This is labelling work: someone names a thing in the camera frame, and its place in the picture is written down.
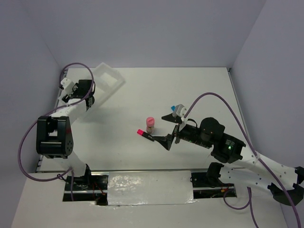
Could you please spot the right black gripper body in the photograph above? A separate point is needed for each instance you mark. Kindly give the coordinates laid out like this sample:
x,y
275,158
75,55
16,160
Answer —
x,y
189,132

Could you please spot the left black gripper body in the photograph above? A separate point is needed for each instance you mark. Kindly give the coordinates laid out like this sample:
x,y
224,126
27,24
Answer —
x,y
74,93

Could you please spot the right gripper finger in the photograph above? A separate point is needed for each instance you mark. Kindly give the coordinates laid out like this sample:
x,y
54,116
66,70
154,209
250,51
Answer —
x,y
165,141
173,118

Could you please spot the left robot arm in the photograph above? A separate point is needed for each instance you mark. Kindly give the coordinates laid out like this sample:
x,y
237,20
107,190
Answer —
x,y
54,133

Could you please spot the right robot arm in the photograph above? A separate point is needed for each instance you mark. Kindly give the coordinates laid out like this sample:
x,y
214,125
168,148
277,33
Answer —
x,y
235,162

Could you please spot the pink glitter jar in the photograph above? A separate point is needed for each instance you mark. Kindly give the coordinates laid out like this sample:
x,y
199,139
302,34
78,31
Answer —
x,y
150,122

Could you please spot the white three-compartment plastic tray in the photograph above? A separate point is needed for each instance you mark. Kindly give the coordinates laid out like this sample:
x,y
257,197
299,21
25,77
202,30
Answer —
x,y
107,82

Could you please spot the pink highlighter marker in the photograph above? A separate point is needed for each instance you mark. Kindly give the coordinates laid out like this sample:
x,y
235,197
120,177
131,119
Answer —
x,y
145,135

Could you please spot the silver foil cover plate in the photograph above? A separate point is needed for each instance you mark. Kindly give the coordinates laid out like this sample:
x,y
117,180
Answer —
x,y
149,188

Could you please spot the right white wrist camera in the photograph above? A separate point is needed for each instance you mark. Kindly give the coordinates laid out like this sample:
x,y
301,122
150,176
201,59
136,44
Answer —
x,y
179,114

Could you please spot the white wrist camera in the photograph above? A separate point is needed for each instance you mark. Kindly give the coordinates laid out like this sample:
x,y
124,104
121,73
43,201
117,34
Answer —
x,y
179,114
66,86

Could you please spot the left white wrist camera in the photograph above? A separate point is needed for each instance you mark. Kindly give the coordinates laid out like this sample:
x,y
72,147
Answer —
x,y
66,86

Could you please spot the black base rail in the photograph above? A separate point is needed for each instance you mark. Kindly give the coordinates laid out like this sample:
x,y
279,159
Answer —
x,y
96,192

